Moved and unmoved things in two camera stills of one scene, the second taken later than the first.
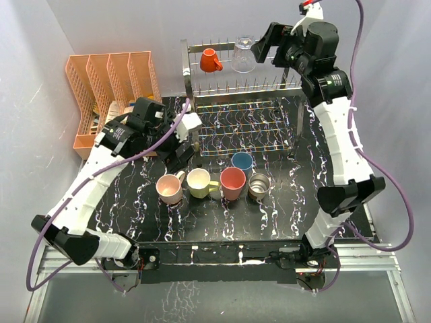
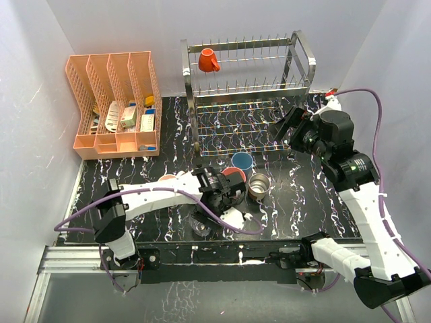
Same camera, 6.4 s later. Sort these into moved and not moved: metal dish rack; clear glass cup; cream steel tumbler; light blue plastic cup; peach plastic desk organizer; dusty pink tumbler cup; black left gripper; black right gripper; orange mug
Moved: black left gripper; clear glass cup; black right gripper
Not moved: metal dish rack; peach plastic desk organizer; cream steel tumbler; orange mug; dusty pink tumbler cup; light blue plastic cup
